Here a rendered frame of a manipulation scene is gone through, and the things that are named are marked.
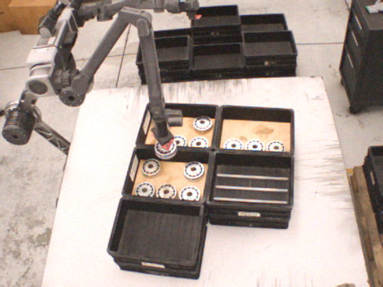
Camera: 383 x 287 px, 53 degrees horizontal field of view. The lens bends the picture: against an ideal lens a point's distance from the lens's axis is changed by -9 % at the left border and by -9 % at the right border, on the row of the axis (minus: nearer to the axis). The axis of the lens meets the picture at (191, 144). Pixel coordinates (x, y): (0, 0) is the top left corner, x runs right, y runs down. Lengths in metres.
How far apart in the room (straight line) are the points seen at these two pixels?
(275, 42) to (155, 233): 1.95
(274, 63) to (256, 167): 1.20
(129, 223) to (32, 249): 1.30
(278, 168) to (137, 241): 0.78
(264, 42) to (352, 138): 1.04
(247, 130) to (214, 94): 0.46
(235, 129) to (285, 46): 1.23
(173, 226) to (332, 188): 0.86
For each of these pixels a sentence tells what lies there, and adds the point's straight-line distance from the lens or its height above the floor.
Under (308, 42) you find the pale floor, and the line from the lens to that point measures 4.16.
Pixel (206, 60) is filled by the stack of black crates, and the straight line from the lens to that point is 3.35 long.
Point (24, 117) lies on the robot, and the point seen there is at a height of 0.94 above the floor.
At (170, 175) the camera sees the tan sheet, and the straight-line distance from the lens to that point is 2.11.
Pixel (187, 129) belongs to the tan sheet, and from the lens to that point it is 2.27.
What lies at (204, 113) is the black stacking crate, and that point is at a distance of 2.28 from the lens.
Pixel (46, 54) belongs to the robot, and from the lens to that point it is 1.87.
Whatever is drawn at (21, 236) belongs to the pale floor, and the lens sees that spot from 3.25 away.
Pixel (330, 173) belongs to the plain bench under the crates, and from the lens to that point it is 2.28.
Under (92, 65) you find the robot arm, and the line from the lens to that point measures 1.73.
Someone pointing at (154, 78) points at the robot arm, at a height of 1.43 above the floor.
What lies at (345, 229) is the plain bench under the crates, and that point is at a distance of 2.12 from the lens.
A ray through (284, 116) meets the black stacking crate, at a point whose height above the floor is 0.88.
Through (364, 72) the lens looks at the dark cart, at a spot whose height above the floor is 0.50.
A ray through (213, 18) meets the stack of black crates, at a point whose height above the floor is 0.49.
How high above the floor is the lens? 2.57
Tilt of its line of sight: 52 degrees down
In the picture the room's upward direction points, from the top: 10 degrees counter-clockwise
